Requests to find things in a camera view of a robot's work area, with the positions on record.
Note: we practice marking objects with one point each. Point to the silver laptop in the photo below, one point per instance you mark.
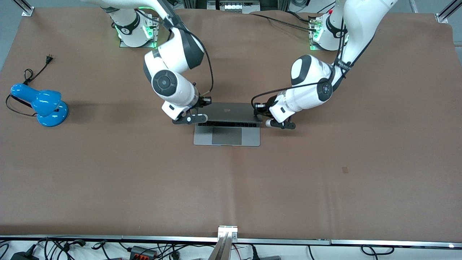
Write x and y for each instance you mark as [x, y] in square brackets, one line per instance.
[226, 136]

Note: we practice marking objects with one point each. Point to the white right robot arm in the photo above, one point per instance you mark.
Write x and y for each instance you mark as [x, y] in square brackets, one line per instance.
[177, 50]

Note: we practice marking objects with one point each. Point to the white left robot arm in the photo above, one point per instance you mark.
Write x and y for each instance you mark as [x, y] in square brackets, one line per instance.
[361, 21]

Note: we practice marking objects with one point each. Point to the white electrical box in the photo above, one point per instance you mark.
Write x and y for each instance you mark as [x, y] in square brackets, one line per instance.
[231, 6]

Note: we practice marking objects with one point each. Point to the blue desk lamp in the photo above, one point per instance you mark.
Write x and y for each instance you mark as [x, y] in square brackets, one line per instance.
[47, 103]

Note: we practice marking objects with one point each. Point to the orange black connector block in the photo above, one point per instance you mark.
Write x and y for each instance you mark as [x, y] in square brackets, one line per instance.
[142, 252]

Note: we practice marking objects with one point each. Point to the aluminium profile beam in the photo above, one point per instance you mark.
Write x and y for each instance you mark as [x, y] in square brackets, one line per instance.
[225, 249]

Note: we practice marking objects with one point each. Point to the black power adapter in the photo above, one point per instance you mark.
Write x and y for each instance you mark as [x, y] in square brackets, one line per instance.
[23, 255]

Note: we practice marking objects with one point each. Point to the aluminium table edge rail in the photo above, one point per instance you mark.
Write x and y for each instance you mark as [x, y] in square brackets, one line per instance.
[397, 243]
[162, 239]
[61, 238]

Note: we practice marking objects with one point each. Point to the aluminium corner post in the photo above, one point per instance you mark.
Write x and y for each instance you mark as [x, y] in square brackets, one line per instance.
[24, 8]
[447, 12]

